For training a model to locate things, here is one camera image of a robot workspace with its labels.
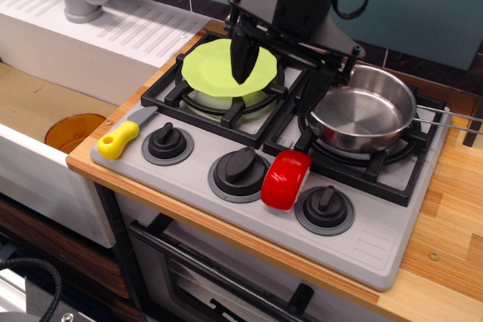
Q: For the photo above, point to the black middle stove knob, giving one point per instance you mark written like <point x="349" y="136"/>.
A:
<point x="237" y="177"/>

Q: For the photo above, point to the black burner grate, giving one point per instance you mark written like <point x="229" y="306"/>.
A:
<point x="247" y="120"/>
<point x="391" y="174"/>

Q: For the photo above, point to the orange plastic bowl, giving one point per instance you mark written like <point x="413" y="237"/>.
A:
<point x="71" y="131"/>

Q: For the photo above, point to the black left burner grate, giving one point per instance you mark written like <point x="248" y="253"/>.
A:
<point x="247" y="120"/>

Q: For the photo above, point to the black left stove knob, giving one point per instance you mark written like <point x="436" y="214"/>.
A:
<point x="167" y="146"/>

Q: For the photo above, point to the grey toy stove top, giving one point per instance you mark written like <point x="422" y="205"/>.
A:
<point x="355" y="212"/>

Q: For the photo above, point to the black right stove knob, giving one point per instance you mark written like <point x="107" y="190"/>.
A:
<point x="324" y="211"/>

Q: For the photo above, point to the black right burner grate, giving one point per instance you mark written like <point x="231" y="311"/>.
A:
<point x="391" y="174"/>

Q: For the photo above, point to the toy oven door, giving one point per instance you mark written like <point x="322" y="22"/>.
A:
<point x="201" y="278"/>

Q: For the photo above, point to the stainless steel pot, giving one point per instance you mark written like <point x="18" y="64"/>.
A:
<point x="367" y="115"/>

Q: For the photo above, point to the white toy sink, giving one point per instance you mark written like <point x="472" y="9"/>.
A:
<point x="51" y="69"/>

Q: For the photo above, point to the light green plastic plate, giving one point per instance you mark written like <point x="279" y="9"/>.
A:
<point x="208" y="69"/>

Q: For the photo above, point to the yellow handled toy knife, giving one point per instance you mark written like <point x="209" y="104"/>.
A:
<point x="112" y="144"/>

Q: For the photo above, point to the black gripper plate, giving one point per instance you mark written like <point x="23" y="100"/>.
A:
<point x="300" y="30"/>

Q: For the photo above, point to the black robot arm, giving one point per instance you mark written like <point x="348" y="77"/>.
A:
<point x="301" y="31"/>

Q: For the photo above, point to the black stove knob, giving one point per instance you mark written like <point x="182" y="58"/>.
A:
<point x="324" y="211"/>
<point x="237" y="177"/>
<point x="167" y="146"/>

